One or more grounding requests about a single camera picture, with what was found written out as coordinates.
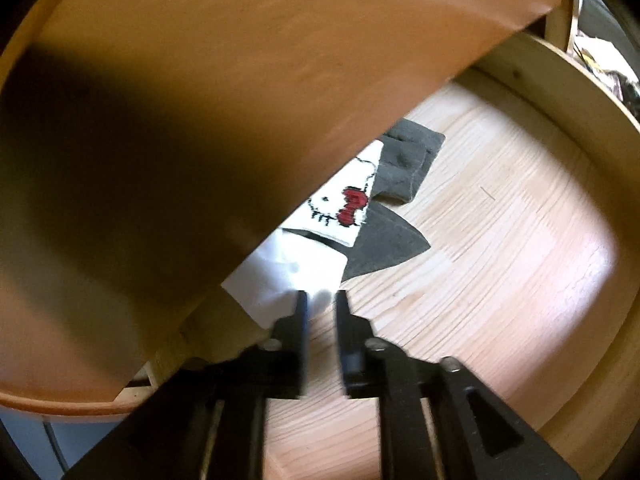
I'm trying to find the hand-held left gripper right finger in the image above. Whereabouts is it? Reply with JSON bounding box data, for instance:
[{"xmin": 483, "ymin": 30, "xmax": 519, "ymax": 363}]
[{"xmin": 334, "ymin": 290, "xmax": 581, "ymax": 480}]

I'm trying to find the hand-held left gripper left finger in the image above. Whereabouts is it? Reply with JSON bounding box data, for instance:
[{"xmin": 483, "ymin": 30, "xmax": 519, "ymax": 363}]
[{"xmin": 65, "ymin": 290, "xmax": 311, "ymax": 480}]

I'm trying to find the white lettered sock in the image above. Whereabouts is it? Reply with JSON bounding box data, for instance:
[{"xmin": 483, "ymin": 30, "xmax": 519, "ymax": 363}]
[{"xmin": 221, "ymin": 230, "xmax": 348, "ymax": 328}]

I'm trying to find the grey sock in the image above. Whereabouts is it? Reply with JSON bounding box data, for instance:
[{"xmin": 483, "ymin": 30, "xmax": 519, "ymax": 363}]
[
  {"xmin": 375, "ymin": 120, "xmax": 447, "ymax": 205},
  {"xmin": 342, "ymin": 200, "xmax": 432, "ymax": 283}
]

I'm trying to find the white cartoon cat sock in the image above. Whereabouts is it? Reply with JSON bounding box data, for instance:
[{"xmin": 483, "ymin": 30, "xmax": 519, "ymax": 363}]
[{"xmin": 287, "ymin": 142, "xmax": 383, "ymax": 248}]

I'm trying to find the dark grey cabinet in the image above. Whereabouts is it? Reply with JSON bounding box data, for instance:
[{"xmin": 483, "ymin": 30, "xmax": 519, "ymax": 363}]
[{"xmin": 0, "ymin": 405, "xmax": 131, "ymax": 480}]

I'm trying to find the black fluffy item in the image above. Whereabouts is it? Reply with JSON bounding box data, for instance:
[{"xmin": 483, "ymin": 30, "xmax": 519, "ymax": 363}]
[{"xmin": 607, "ymin": 72, "xmax": 640, "ymax": 103}]

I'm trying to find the beige cloth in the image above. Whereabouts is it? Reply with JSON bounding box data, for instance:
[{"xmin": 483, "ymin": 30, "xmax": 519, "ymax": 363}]
[{"xmin": 575, "ymin": 37, "xmax": 633, "ymax": 76}]

